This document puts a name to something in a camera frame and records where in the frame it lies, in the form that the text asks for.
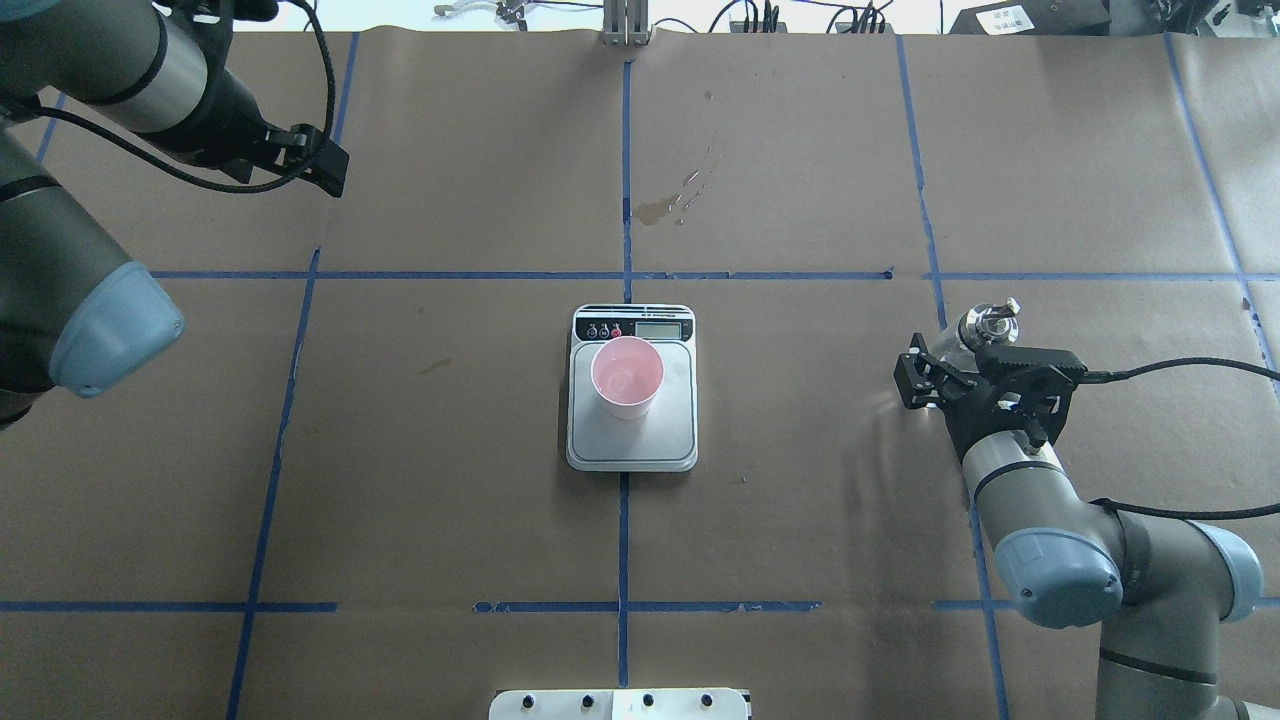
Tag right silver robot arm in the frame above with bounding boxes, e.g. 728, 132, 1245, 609
893, 333, 1277, 719

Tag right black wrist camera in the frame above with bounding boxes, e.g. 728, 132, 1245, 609
977, 345, 1088, 445

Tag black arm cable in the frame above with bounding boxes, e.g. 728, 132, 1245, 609
1082, 357, 1280, 521
0, 0, 337, 195

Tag aluminium frame post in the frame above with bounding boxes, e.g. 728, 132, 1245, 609
600, 0, 652, 47

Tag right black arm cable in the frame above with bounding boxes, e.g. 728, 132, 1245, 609
1082, 357, 1280, 521

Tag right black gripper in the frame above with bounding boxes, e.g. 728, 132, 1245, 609
893, 334, 1051, 460

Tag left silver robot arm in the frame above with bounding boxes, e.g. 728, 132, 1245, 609
1, 1, 349, 428

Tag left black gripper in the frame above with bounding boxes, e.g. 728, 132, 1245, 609
215, 105, 349, 199

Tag pink plastic cup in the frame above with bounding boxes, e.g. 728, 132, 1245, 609
589, 336, 666, 420

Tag white digital kitchen scale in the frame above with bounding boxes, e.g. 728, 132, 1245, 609
564, 304, 699, 473

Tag white pedestal base plate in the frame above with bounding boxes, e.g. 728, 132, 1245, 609
488, 687, 753, 719

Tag glass sauce bottle metal spout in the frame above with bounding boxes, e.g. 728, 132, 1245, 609
929, 297, 1021, 373

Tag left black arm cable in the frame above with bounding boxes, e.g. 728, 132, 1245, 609
0, 0, 337, 195

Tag black device box with label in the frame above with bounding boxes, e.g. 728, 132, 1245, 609
946, 1, 1112, 36

